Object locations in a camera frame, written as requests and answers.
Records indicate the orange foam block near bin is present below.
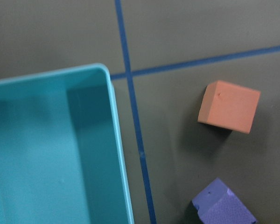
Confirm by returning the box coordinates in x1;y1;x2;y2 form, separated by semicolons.
197;80;261;134

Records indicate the teal plastic bin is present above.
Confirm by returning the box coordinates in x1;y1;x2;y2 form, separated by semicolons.
0;63;134;224

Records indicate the purple foam block near bin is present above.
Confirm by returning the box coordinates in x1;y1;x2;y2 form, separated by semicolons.
192;178;258;224

